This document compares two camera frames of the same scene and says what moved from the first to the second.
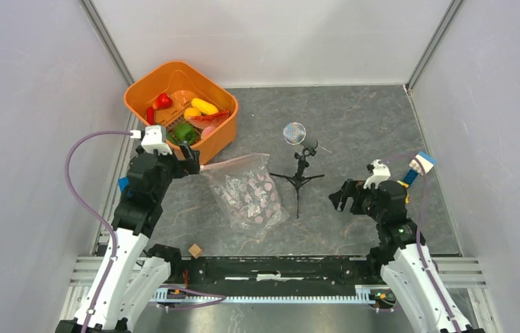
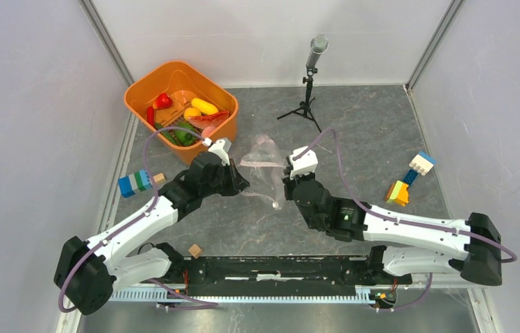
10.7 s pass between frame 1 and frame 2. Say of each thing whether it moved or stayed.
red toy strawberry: stayed
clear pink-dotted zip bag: moved
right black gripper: moved
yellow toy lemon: stayed
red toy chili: stayed
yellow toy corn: stayed
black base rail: stayed
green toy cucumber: stayed
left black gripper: moved
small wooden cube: stayed
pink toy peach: stayed
